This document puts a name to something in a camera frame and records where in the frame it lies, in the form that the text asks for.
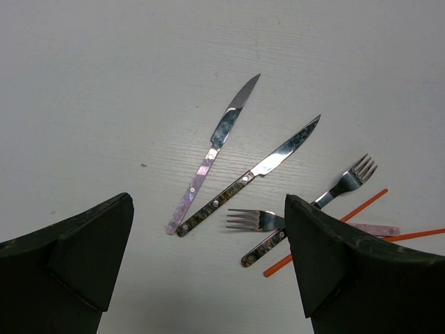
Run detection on pink handled fork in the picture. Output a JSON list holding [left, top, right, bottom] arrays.
[[227, 209, 401, 237]]

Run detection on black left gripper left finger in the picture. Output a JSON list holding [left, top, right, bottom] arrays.
[[1, 193, 134, 333]]

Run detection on orange chopstick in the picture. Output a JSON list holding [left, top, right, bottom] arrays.
[[383, 228, 445, 242], [263, 189, 388, 278]]

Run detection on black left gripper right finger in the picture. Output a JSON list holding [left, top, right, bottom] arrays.
[[284, 195, 444, 333]]

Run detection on dark handled fork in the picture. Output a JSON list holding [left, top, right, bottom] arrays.
[[241, 155, 378, 267]]

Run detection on pink handled knife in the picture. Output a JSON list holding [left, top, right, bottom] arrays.
[[165, 74, 261, 235]]

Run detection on dark handled knife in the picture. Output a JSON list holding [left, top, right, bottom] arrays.
[[176, 114, 321, 237]]

